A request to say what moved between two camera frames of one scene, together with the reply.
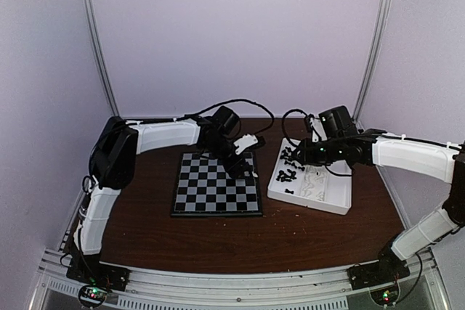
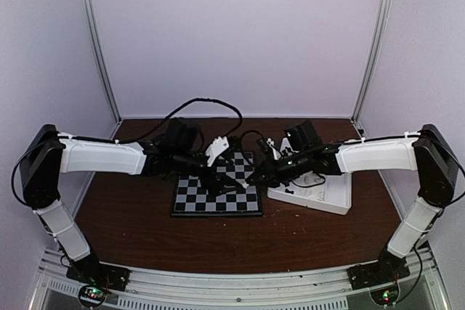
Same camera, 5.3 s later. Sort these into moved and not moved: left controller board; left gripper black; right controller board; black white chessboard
Moved: left gripper black
Not moved: left controller board; right controller board; black white chessboard
